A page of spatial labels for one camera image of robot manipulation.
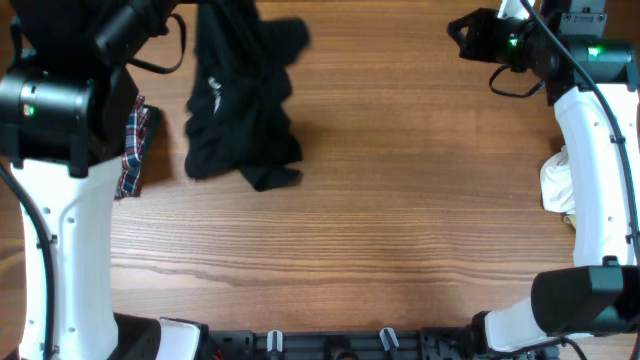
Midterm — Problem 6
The tan crumpled cloth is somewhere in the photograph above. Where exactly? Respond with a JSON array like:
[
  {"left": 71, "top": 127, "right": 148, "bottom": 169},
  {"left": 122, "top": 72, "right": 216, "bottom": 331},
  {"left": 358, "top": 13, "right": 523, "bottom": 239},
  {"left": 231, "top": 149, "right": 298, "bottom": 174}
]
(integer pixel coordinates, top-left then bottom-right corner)
[{"left": 563, "top": 214, "right": 577, "bottom": 229}]

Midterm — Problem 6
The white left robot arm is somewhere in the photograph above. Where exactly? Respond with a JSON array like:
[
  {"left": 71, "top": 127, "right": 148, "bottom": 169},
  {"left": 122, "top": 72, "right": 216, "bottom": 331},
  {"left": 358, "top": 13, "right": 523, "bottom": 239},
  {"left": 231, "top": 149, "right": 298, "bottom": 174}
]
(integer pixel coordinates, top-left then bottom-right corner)
[{"left": 1, "top": 0, "right": 208, "bottom": 359}]

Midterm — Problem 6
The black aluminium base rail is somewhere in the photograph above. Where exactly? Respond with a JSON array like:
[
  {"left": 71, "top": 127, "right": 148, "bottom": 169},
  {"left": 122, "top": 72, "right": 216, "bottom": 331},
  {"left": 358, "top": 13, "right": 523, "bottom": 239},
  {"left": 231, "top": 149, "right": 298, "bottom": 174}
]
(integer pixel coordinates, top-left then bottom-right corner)
[{"left": 199, "top": 327, "right": 566, "bottom": 360}]

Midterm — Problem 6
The white crumpled cloth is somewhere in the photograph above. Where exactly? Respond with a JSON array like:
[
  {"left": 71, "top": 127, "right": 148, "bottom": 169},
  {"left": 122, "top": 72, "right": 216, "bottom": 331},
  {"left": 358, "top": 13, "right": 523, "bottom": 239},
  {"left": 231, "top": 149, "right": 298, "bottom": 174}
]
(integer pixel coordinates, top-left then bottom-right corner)
[{"left": 540, "top": 145, "right": 576, "bottom": 215}]

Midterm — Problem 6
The plaid folded shirt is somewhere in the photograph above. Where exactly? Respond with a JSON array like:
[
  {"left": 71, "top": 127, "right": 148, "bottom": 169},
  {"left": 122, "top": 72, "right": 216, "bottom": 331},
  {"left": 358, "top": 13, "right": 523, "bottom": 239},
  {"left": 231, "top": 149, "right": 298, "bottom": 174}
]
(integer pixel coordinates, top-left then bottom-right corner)
[{"left": 115, "top": 95, "right": 151, "bottom": 199}]

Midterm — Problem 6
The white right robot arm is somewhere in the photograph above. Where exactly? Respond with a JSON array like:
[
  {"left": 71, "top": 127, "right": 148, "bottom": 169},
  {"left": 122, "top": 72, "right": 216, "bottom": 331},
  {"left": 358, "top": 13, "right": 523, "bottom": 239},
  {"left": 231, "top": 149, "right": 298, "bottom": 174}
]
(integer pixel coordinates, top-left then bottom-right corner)
[{"left": 447, "top": 1, "right": 639, "bottom": 359}]

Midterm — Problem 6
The black t-shirt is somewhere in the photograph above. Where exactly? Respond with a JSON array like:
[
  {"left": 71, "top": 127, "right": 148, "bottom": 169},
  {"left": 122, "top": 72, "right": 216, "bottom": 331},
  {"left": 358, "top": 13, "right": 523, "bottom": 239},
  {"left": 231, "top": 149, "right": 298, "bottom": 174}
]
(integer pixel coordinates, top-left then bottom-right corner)
[{"left": 185, "top": 1, "right": 311, "bottom": 192}]

